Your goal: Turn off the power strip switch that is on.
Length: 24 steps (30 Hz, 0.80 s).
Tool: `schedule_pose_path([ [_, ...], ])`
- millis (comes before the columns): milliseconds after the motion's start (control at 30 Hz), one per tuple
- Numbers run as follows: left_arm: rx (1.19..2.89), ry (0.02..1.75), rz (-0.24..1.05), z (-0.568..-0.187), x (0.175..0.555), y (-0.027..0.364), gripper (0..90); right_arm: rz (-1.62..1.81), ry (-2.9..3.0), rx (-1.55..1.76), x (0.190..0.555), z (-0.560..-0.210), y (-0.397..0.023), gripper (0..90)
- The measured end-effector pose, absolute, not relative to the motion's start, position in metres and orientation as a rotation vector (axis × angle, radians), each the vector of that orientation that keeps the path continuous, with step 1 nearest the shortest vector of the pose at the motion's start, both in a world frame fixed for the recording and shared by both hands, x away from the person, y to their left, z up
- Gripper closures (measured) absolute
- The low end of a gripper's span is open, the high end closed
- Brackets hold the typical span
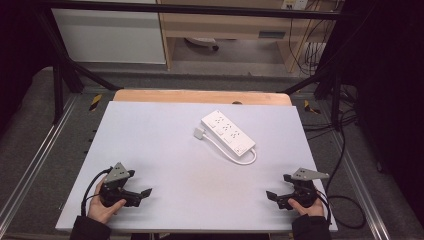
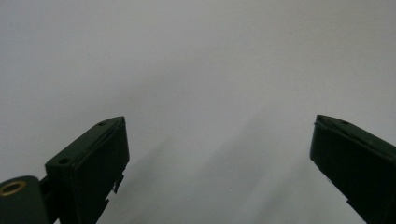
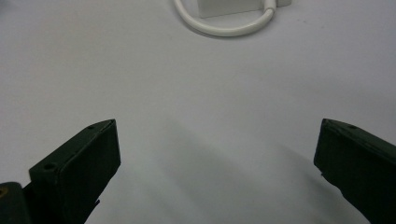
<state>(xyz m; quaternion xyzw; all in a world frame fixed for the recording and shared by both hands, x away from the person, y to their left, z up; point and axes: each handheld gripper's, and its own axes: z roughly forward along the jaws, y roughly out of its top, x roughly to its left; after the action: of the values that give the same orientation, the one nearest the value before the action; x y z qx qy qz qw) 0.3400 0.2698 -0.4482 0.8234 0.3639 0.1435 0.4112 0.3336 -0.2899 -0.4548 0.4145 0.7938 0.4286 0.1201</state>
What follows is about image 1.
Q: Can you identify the black floor cable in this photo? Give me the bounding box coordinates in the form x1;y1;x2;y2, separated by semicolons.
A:
301;84;367;231

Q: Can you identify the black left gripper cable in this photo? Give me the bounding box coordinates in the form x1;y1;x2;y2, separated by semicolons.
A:
80;167;113;218

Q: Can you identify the wooden shelf unit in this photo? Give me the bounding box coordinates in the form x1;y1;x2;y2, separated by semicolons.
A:
156;0;345;73

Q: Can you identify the white power strip cable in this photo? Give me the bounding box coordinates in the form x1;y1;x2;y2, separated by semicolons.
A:
201;131;259;166

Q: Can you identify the bundle of black hanging cables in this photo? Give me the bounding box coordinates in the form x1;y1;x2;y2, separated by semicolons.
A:
287;0;331;78

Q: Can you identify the person's left hand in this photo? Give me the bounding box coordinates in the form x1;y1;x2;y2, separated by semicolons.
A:
87;179;128;225

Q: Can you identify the black metal frame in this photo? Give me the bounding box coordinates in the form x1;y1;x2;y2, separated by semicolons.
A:
32;0;345;132

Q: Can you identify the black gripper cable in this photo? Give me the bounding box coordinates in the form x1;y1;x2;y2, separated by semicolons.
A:
315;189;333;225
80;167;113;218

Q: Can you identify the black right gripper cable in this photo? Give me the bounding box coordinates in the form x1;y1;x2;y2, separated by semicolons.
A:
315;189;333;225

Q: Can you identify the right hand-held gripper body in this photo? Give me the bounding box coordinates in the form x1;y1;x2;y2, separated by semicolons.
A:
275;167;331;211

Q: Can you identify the person's right hand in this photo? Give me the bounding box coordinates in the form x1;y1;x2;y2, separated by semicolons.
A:
287;197;325;218

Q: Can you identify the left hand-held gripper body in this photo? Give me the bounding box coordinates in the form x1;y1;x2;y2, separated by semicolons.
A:
99;162;142;209

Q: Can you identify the aluminium floor rail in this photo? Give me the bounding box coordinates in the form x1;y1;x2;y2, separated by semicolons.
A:
0;94;80;231
327;129;392;240

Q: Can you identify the white wall outlet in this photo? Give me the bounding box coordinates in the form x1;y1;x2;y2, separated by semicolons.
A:
281;0;309;11

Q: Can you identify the white cabinet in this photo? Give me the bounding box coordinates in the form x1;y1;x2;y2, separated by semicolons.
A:
51;0;167;65

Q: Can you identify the office chair base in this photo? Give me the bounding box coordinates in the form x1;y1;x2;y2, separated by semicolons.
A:
184;36;220;52

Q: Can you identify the yellow black tape strip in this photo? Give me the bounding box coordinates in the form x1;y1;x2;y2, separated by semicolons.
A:
88;93;103;112
303;99;322;115

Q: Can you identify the wooden table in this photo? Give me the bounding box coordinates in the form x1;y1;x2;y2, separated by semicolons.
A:
112;88;294;107

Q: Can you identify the white power strip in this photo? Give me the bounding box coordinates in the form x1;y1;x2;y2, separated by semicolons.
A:
200;109;257;158

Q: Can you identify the white table cover board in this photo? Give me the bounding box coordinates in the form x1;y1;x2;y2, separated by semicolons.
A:
55;101;339;234

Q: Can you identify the black curtain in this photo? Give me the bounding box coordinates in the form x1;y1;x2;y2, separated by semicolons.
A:
328;0;424;229
0;0;56;136

